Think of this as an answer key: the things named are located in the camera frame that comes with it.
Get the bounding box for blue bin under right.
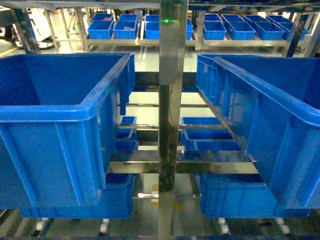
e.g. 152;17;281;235
195;173;311;219

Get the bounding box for blue bin under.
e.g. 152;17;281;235
195;173;311;219
20;173;136;220

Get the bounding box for steel cross rail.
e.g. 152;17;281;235
107;150;259;175

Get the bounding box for blue bin lower centre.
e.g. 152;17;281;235
180;116;241;151

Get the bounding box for large blue bin left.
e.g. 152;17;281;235
0;52;135;209

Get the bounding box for central steel rack post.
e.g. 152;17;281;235
158;0;189;240

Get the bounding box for large blue bin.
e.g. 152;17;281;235
196;54;320;209
0;52;135;209

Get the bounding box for blue bin under left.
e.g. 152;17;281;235
20;173;136;220

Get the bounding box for distant shelf with bins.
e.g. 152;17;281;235
83;12;295;50

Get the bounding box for large blue bin right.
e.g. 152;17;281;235
196;54;320;209

